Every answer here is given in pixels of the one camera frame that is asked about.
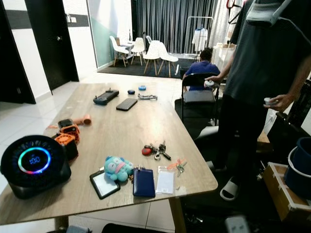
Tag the standing person's right forearm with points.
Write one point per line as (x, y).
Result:
(228, 65)

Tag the white slipper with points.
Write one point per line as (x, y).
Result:
(229, 190)

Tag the dark rug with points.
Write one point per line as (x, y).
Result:
(121, 70)

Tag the white wall switch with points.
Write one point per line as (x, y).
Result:
(73, 20)

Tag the orange cylinder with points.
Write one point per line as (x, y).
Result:
(85, 119)

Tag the white hand controller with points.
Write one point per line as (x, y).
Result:
(209, 84)
(267, 101)

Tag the standing person in grey shirt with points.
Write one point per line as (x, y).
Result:
(267, 53)

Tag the black and orange gadget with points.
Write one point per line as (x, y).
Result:
(68, 127)

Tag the small dark blue object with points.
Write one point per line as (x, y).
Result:
(130, 91)

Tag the black door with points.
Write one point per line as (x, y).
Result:
(51, 43)
(14, 73)

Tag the metal clothes rack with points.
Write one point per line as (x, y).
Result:
(199, 17)

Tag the black smartphone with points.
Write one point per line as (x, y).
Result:
(126, 104)

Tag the key bunch with red fob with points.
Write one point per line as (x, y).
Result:
(146, 151)

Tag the dark blue wallet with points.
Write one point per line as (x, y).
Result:
(144, 183)

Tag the black equipment case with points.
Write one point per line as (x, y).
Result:
(296, 121)

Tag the standing person's right hand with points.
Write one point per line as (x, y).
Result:
(217, 78)

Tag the dark grey curtain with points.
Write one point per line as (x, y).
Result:
(170, 19)

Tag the white chair with wooden legs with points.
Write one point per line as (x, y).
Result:
(152, 50)
(116, 47)
(138, 46)
(167, 56)

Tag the metal key set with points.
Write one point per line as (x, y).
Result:
(146, 96)

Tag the standing person's left hand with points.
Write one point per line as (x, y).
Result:
(283, 102)

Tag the grey headset device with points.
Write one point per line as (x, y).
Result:
(265, 18)

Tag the standing person's left forearm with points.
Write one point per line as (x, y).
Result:
(300, 80)

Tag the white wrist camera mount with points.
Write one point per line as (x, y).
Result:
(77, 229)
(237, 225)

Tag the orange topped black gadget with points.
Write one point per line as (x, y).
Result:
(70, 148)

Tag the small round blue object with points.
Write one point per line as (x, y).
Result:
(142, 88)

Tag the seated person in blue shirt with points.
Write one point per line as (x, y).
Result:
(201, 68)

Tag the black chair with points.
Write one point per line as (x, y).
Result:
(199, 96)

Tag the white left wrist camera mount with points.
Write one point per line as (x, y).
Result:
(77, 229)

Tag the red and black frame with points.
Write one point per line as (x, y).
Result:
(233, 14)

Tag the teal plush toy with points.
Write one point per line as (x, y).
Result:
(116, 168)

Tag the wooden box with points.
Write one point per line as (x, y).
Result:
(282, 194)

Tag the dark blue bucket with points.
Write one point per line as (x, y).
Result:
(299, 170)

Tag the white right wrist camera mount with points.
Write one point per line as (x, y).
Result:
(237, 225)

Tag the white hanging garment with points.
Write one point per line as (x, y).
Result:
(199, 40)

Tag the black framed card holder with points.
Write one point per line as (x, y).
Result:
(105, 184)

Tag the clear card holder with keys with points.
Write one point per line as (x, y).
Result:
(165, 183)

